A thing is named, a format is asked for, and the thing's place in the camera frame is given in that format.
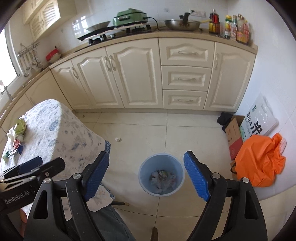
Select blue brown snack wrapper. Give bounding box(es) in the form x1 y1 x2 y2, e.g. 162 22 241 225
17 145 23 155

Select red snack wrapper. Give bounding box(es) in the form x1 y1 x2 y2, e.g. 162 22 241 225
13 139 21 150

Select clear plastic bag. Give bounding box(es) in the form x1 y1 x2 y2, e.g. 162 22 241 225
6 128 16 145

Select green snack bag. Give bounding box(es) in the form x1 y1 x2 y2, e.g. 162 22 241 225
14 118 27 135

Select blue plastic trash bin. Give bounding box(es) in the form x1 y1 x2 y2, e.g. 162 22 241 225
138 153 185 197

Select cream lower kitchen cabinets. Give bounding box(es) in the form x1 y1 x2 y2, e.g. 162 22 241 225
1 37 256 132

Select round table floral tablecloth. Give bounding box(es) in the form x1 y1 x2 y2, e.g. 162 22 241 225
0 99 115 220

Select brown cardboard box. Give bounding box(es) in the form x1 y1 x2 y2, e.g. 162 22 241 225
225 115 244 161

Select orange plastic bag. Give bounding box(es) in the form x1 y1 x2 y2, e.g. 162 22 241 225
230 133 287 188

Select dark cloth on floor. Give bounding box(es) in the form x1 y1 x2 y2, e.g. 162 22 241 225
217 112 233 132

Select chrome sink faucet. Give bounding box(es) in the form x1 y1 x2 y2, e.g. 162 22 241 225
0 81 14 101

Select white rice bag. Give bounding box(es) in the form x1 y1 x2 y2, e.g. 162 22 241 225
239 93 279 142

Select red lidded bowl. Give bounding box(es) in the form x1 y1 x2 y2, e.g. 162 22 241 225
46 46 61 63

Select black gas stove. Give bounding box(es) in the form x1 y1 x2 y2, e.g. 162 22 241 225
78 23 152 46

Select cream upper left cabinets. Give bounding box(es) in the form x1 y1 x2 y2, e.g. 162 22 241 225
21 0 78 42

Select group of condiment bottles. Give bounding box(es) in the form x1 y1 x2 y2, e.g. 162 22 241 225
224 14 250 45

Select green electric cooker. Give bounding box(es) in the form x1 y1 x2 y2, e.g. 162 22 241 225
112 8 148 27

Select window with white frame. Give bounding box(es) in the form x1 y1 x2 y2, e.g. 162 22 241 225
1 24 20 86

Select steel wok with handle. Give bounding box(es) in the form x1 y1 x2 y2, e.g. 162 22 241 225
164 12 212 32

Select white wall power socket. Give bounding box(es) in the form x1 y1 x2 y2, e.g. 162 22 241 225
191 9 206 18

